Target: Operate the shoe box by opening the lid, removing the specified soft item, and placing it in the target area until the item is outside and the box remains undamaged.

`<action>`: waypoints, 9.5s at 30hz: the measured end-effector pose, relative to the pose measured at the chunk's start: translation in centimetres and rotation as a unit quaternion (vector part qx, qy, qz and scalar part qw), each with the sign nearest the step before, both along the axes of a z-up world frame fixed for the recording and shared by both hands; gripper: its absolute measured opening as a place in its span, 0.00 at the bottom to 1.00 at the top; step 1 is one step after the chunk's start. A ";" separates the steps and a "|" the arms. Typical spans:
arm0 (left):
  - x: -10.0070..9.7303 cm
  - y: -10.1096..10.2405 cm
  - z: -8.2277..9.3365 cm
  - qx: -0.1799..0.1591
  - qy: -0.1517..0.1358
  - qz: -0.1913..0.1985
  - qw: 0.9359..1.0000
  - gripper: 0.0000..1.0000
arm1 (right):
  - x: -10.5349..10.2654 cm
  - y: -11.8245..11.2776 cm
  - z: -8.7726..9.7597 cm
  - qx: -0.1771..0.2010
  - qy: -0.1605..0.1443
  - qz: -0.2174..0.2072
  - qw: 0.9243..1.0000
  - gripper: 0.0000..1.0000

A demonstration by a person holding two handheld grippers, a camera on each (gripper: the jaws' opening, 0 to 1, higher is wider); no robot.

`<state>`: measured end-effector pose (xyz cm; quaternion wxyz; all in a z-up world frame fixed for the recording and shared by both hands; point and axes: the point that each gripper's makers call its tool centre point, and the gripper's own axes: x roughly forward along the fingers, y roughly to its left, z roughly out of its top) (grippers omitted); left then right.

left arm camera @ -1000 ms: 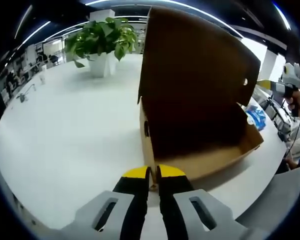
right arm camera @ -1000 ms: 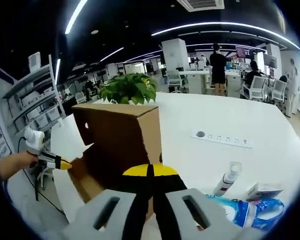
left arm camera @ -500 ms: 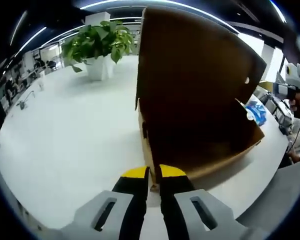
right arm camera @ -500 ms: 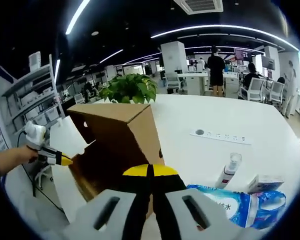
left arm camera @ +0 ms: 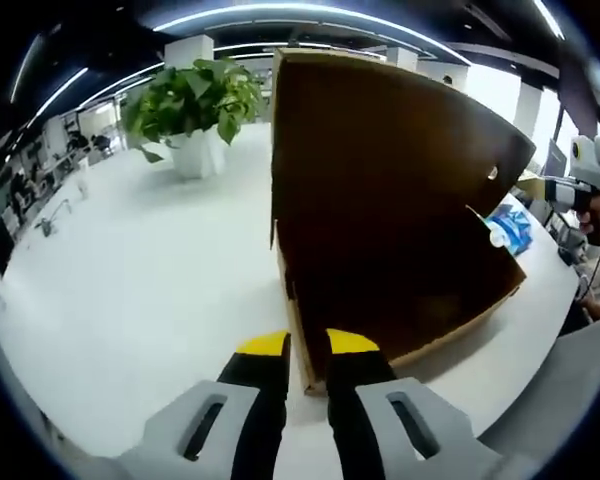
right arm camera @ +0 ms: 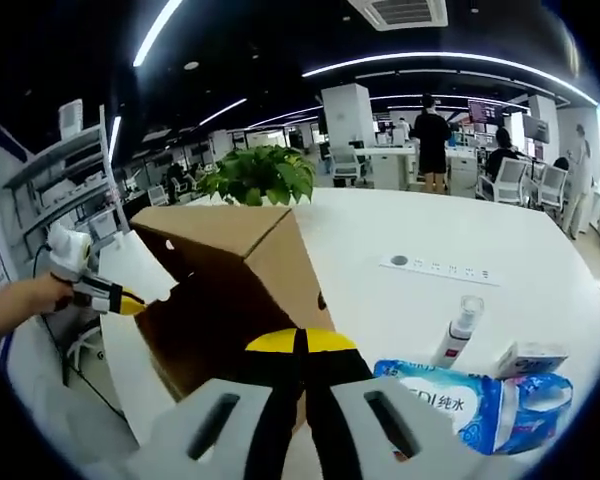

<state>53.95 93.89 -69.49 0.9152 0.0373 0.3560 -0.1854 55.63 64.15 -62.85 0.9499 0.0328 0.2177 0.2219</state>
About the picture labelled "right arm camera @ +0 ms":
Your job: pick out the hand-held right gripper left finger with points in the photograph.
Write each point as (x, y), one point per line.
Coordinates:
(240, 440)

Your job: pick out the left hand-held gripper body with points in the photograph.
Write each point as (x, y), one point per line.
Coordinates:
(70, 250)

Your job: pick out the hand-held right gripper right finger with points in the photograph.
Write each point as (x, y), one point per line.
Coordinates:
(360, 440)

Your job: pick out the brown cardboard shoe box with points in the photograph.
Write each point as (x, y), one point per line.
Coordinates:
(220, 280)

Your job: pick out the blue wet wipes pack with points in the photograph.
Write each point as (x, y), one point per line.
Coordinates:
(470, 415)

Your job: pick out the white tube bottle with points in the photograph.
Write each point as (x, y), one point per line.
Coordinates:
(455, 340)

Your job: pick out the small blue tissue pack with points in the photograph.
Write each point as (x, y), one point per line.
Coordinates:
(540, 405)

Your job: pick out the small white carton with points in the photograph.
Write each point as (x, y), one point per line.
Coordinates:
(535, 360)

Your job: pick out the white ribbed box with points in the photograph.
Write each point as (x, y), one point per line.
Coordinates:
(71, 117)

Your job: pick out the person's left hand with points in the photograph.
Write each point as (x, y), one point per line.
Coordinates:
(50, 295)

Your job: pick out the grey office chair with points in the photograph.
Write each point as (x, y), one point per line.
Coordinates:
(80, 420)

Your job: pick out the white table socket strip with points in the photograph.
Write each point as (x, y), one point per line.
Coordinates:
(440, 269)

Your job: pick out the green plant in white pot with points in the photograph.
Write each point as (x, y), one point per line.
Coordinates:
(260, 172)

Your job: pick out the long ceiling light strip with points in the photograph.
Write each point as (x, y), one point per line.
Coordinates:
(157, 32)
(455, 56)

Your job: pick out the white mesh office chair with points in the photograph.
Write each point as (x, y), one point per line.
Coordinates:
(552, 187)
(345, 165)
(507, 180)

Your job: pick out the white square column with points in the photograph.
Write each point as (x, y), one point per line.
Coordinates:
(345, 117)

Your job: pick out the black monitor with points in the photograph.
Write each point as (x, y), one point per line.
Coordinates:
(537, 130)

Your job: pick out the ceiling air conditioner vent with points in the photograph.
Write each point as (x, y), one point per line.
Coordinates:
(400, 12)

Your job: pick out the purple wall screen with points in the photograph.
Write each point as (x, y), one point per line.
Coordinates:
(487, 111)

